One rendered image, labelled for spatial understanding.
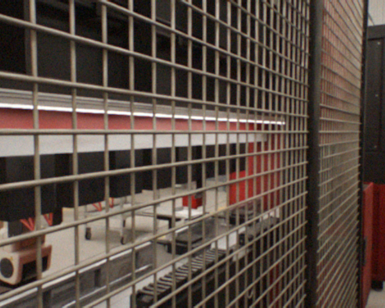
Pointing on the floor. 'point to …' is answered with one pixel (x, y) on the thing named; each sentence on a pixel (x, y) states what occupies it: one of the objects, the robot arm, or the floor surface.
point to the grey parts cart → (117, 217)
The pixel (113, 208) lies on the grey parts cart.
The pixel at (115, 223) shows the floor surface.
